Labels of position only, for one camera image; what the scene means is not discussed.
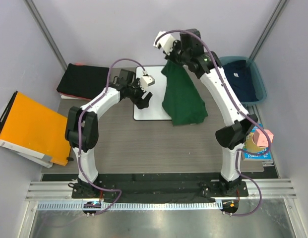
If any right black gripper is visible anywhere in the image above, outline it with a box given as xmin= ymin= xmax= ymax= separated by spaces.
xmin=162 ymin=39 xmax=189 ymax=68

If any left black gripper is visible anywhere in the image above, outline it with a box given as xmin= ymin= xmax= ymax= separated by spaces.
xmin=127 ymin=78 xmax=152 ymax=109

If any green t shirt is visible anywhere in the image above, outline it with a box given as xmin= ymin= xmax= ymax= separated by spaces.
xmin=161 ymin=61 xmax=208 ymax=126

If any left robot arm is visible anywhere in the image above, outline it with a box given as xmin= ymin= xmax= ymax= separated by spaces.
xmin=65 ymin=69 xmax=155 ymax=198

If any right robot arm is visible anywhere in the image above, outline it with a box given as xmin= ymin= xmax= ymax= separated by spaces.
xmin=154 ymin=29 xmax=258 ymax=196

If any white folding board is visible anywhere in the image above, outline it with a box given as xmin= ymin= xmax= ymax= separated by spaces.
xmin=133 ymin=66 xmax=171 ymax=121

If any black folded t shirt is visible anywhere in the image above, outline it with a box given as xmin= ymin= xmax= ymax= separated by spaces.
xmin=57 ymin=63 xmax=109 ymax=100

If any navy blue t shirt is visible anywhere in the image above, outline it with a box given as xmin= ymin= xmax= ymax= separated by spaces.
xmin=223 ymin=60 xmax=257 ymax=103

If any teal plastic basket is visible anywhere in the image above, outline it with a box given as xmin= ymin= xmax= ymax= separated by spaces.
xmin=220 ymin=56 xmax=267 ymax=107

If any white folded t shirt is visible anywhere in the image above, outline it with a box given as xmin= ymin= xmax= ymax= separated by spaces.
xmin=60 ymin=94 xmax=90 ymax=101

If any pink cube toy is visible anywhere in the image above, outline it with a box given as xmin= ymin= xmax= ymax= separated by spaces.
xmin=252 ymin=129 xmax=274 ymax=147

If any orange binder folder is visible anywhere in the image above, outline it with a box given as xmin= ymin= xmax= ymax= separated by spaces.
xmin=0 ymin=91 xmax=71 ymax=168

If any blue children's book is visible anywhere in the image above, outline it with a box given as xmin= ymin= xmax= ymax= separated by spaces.
xmin=242 ymin=126 xmax=271 ymax=161

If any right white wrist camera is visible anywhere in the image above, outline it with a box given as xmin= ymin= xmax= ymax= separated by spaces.
xmin=153 ymin=31 xmax=176 ymax=56

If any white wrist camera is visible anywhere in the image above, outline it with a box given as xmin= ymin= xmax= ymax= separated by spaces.
xmin=153 ymin=31 xmax=176 ymax=56
xmin=139 ymin=75 xmax=155 ymax=91

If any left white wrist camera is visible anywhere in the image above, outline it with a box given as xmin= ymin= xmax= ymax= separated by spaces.
xmin=139 ymin=75 xmax=155 ymax=91

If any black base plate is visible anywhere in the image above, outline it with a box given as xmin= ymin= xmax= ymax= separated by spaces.
xmin=41 ymin=172 xmax=278 ymax=204

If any aluminium frame rail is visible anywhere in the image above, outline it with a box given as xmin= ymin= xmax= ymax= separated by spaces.
xmin=26 ymin=178 xmax=297 ymax=201

